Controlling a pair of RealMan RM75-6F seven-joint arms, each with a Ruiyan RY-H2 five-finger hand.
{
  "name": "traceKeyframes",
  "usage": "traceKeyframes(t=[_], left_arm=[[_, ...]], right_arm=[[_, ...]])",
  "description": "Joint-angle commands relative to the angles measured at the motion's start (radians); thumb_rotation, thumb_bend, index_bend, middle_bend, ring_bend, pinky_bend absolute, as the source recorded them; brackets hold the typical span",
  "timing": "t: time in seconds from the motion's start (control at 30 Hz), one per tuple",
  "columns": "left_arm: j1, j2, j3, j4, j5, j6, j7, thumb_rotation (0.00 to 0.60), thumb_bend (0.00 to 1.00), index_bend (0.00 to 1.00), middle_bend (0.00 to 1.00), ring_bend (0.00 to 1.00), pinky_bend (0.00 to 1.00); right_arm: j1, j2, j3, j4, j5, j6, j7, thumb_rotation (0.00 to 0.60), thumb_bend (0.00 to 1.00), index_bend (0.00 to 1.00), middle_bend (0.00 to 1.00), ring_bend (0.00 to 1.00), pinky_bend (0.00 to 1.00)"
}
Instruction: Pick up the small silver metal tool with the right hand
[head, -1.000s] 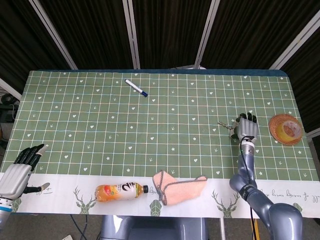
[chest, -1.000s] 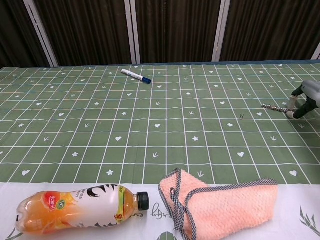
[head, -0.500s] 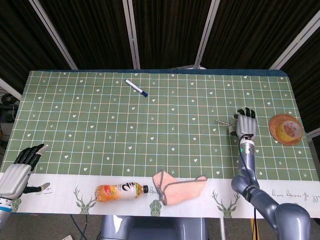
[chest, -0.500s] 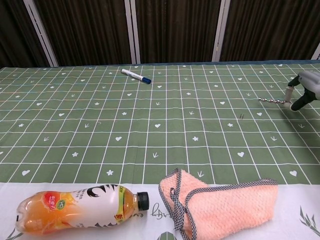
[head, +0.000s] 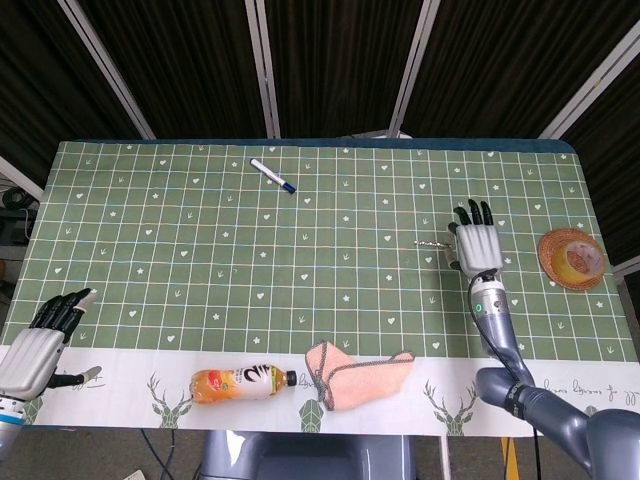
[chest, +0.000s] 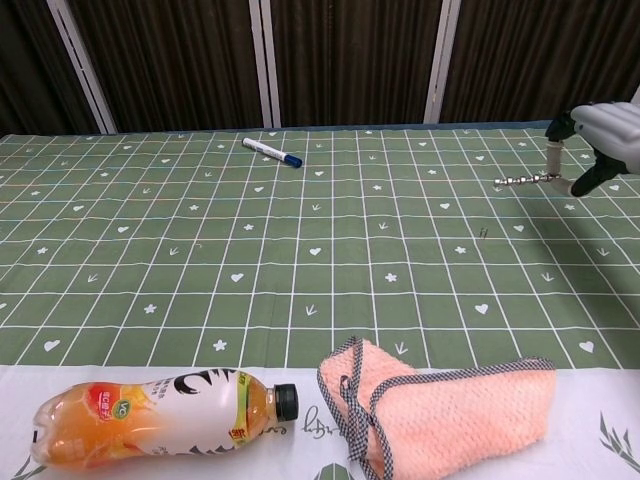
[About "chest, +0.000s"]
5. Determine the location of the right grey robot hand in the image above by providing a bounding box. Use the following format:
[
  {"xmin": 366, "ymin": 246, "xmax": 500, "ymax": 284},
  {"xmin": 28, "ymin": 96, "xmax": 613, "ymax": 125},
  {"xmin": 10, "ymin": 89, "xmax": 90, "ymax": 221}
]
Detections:
[{"xmin": 544, "ymin": 101, "xmax": 640, "ymax": 198}]

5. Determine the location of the silver beaded metal chain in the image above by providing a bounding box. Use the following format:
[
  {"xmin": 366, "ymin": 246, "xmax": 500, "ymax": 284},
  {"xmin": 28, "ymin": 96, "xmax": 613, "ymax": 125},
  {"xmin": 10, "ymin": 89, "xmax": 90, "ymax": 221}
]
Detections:
[{"xmin": 493, "ymin": 171, "xmax": 560, "ymax": 189}]

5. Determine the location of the green grid tablecloth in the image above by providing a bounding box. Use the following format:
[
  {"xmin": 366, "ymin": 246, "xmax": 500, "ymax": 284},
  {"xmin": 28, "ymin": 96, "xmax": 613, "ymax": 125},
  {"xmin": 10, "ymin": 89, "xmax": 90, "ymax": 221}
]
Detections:
[{"xmin": 0, "ymin": 119, "xmax": 640, "ymax": 480}]

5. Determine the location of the folded pink towel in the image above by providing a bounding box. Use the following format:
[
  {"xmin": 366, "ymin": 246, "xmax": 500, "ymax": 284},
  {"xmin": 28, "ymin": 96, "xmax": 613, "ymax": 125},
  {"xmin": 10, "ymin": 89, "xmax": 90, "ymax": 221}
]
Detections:
[{"xmin": 317, "ymin": 336, "xmax": 559, "ymax": 480}]

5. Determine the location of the white marker with blue cap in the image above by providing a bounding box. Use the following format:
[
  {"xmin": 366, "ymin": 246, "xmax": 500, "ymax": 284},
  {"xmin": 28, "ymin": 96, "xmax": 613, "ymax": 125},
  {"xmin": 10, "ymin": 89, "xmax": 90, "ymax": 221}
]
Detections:
[{"xmin": 241, "ymin": 137, "xmax": 304, "ymax": 169}]

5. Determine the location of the orange juice plastic bottle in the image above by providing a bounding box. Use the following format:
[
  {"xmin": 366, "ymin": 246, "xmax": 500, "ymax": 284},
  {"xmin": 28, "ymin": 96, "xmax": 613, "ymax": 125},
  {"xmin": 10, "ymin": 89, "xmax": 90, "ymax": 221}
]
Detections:
[{"xmin": 29, "ymin": 367, "xmax": 300, "ymax": 474}]

